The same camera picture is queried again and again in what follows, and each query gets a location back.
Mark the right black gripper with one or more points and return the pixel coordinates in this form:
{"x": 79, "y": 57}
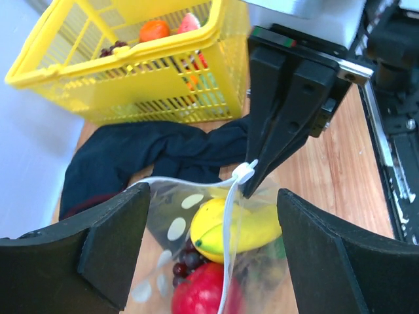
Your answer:
{"x": 297, "y": 84}

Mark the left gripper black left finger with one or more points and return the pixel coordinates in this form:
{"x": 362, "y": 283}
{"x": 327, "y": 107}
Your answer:
{"x": 82, "y": 264}

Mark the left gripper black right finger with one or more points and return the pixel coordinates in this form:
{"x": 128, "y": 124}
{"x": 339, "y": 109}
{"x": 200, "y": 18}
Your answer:
{"x": 338, "y": 267}

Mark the yellow banana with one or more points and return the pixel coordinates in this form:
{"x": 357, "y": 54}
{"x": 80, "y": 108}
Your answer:
{"x": 249, "y": 228}

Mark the red grape bunch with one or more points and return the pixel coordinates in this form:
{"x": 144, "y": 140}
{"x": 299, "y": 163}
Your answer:
{"x": 188, "y": 261}

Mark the red apple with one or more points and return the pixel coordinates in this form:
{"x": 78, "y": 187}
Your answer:
{"x": 200, "y": 292}

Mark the clear zip top bag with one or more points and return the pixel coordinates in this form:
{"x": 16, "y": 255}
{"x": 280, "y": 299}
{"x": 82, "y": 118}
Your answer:
{"x": 173, "y": 205}

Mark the green lime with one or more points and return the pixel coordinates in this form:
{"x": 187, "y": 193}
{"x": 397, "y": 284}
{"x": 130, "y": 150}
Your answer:
{"x": 210, "y": 92}

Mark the dark navy cloth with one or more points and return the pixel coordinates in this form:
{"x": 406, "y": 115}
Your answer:
{"x": 106, "y": 162}

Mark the watermelon slice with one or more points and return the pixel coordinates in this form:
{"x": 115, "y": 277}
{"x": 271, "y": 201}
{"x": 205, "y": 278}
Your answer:
{"x": 189, "y": 23}

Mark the orange fruit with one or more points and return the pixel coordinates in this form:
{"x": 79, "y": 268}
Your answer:
{"x": 153, "y": 30}

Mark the black grape bunch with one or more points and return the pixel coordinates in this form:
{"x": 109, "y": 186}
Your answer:
{"x": 109, "y": 51}

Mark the yellow plastic basket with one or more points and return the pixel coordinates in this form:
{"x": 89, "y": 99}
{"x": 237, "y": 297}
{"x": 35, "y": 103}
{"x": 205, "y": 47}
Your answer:
{"x": 154, "y": 80}

